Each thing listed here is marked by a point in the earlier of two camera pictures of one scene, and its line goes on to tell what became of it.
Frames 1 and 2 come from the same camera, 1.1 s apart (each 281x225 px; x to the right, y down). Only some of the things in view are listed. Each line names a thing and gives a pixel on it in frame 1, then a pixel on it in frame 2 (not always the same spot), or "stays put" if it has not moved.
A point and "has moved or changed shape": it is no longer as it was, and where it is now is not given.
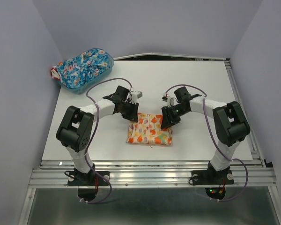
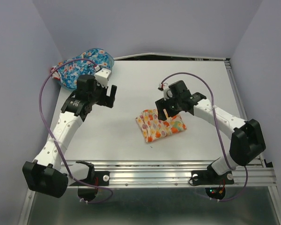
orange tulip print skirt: (147, 131) has moved or changed shape
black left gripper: (133, 115) to (107, 101)
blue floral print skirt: (79, 70) stays put
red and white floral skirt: (55, 74) stays put
